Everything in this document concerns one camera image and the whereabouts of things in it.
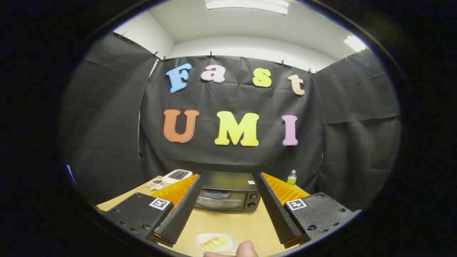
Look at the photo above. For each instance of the small ceiling light panel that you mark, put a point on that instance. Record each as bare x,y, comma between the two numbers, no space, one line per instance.
355,43

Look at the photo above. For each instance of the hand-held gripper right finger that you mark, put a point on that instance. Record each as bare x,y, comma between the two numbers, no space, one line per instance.
276,210

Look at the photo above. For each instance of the green label drink bottle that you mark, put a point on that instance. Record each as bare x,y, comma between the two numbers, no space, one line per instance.
291,178

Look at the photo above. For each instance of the yellow bread roll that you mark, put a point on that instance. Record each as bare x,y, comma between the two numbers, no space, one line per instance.
214,243

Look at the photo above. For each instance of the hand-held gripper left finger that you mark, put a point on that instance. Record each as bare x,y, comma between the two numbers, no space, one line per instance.
180,210

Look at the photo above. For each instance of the white pop-up toaster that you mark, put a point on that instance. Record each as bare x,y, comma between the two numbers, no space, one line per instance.
175,175

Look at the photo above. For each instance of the long ceiling light panel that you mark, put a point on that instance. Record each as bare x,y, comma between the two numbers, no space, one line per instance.
246,4

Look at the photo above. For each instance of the white plate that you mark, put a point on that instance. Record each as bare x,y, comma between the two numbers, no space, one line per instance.
228,237

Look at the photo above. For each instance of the black toaster oven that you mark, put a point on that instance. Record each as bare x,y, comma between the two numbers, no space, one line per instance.
228,182

